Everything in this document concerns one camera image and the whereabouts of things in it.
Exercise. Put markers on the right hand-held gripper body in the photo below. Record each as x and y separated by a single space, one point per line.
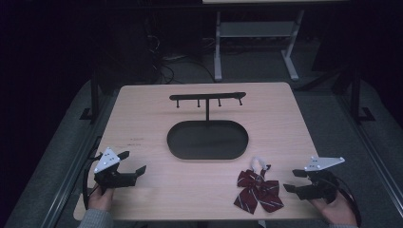
320 182

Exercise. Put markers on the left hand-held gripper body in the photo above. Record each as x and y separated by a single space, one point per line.
109 179

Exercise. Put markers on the dark red striped bow tie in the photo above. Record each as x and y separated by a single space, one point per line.
258 191

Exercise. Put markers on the black hook rack with tray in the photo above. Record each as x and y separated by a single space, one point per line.
207 139

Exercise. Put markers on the person's left hand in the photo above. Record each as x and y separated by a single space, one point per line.
100 200

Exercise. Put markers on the person's right hand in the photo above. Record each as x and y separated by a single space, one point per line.
337 212

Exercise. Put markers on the black metal stand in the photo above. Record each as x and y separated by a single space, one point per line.
94 95
356 95

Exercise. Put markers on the grey metal rail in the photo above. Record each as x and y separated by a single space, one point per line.
374 148
74 164

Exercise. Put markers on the white metal desk frame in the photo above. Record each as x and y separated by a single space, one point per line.
256 29

